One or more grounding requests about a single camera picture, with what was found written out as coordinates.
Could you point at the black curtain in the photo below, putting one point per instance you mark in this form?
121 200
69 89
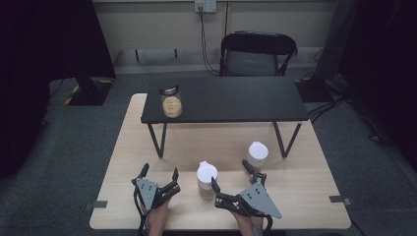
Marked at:
39 65
387 65

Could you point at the black folding chair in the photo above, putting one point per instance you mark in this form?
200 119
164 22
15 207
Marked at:
252 49

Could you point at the black desktop shelf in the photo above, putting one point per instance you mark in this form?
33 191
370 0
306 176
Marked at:
236 98

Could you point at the person's left hand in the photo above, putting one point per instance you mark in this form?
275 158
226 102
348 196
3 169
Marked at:
158 218

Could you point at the black stand base yellow stripes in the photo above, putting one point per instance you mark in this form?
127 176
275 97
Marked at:
88 93

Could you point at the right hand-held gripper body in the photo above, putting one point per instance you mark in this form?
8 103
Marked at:
259 200

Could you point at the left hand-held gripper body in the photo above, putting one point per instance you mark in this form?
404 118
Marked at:
147 193

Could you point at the tall jar with white lid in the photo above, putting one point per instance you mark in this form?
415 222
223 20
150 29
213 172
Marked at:
206 173

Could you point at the small jar with white lid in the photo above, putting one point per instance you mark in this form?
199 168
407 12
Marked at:
259 152

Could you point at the glass jar with black lid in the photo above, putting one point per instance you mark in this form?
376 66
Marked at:
171 103

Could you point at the person's right hand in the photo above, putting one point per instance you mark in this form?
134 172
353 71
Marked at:
247 224

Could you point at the grey table clamp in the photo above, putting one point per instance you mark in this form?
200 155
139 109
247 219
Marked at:
339 199
96 205

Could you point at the white wall socket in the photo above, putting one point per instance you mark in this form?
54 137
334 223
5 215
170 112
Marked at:
205 5

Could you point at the dark grey drape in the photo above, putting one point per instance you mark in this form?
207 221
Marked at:
334 39

